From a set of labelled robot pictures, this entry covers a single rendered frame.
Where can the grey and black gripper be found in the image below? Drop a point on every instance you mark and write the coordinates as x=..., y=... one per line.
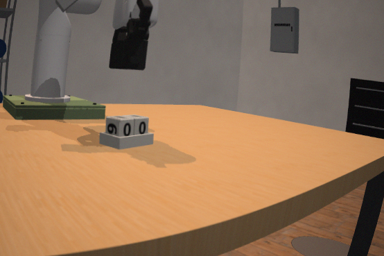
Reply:
x=132, y=55

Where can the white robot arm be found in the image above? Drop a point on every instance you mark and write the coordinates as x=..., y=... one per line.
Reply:
x=51, y=50

